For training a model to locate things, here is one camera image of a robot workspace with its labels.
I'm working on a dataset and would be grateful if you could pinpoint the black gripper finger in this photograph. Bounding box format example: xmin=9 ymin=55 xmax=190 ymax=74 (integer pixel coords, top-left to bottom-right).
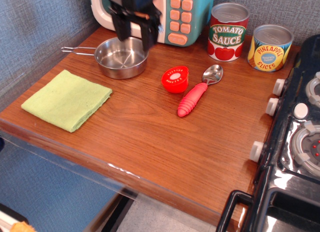
xmin=111 ymin=13 xmax=131 ymax=41
xmin=140 ymin=21 xmax=160 ymax=52

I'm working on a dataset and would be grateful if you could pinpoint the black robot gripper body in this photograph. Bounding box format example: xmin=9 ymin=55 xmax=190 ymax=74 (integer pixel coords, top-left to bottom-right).
xmin=108 ymin=0 xmax=162 ymax=26

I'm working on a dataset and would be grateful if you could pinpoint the small stainless steel pot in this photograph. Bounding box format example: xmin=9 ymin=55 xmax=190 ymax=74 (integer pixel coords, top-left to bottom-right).
xmin=60 ymin=37 xmax=149 ymax=80

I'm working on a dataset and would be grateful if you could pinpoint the teal toy microwave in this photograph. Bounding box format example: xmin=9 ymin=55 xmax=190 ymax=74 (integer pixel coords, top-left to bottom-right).
xmin=90 ymin=0 xmax=214 ymax=47

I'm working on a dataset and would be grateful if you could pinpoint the red toy tomato half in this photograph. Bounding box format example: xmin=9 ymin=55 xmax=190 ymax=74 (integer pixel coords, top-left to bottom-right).
xmin=161 ymin=66 xmax=189 ymax=94

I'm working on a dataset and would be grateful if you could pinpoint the tomato sauce can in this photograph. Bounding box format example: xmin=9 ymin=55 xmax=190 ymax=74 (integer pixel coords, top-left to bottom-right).
xmin=207 ymin=3 xmax=250 ymax=62

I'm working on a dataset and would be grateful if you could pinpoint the green folded cloth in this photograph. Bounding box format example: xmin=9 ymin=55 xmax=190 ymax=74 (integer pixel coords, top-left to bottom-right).
xmin=21 ymin=70 xmax=113 ymax=133

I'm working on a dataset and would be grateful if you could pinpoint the pineapple slices can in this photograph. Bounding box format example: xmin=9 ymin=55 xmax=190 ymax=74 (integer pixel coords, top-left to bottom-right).
xmin=247 ymin=24 xmax=294 ymax=72

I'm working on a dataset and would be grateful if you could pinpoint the white stove knob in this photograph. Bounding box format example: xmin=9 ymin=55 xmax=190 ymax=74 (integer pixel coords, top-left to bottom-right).
xmin=272 ymin=79 xmax=286 ymax=97
xmin=249 ymin=141 xmax=264 ymax=162
xmin=265 ymin=98 xmax=279 ymax=116

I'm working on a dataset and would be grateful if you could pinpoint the white round stove button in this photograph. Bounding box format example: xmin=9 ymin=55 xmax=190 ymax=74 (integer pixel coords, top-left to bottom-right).
xmin=293 ymin=103 xmax=309 ymax=119

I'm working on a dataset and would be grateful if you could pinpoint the grey stove burner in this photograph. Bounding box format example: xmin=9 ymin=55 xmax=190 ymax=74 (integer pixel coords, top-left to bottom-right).
xmin=305 ymin=72 xmax=320 ymax=108
xmin=290 ymin=121 xmax=320 ymax=177

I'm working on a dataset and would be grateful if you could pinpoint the black toy stove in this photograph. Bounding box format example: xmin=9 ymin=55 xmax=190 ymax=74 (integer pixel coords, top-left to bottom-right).
xmin=215 ymin=34 xmax=320 ymax=232

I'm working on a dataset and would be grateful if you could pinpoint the spoon with pink handle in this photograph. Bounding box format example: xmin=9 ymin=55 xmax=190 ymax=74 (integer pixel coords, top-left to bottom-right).
xmin=177 ymin=65 xmax=224 ymax=117

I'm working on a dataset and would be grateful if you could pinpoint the black oven door handle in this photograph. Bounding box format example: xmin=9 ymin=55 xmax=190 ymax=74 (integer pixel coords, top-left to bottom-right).
xmin=216 ymin=190 xmax=254 ymax=231

